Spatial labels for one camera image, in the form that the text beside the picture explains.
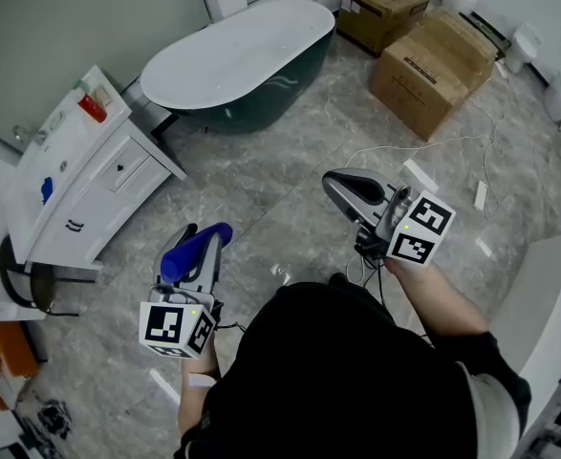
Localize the light cardboard box with label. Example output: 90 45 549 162
367 33 473 143

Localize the person's left forearm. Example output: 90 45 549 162
178 346 225 448

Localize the white and dark green bathtub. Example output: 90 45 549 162
139 0 336 136

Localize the white counter block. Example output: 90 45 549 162
491 229 561 387

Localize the blue cloth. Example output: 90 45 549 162
37 176 55 206

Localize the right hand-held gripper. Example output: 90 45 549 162
322 166 456 270

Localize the red box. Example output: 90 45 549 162
76 92 108 124

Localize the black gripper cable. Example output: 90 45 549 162
345 250 435 349

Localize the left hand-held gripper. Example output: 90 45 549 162
139 224 225 361

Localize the black metal stool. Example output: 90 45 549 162
0 233 97 318

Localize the orange cloth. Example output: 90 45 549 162
0 319 41 411

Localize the person's right forearm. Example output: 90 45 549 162
384 259 491 349

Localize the white vanity cabinet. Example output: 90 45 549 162
3 63 188 273

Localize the black debris pile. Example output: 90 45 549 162
34 398 75 440

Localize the light taped cardboard box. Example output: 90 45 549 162
416 6 500 96

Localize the blue object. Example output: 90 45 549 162
160 222 234 287

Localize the person's body in black clothing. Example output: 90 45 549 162
173 273 533 459

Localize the dark brown cardboard box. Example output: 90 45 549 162
335 0 432 59

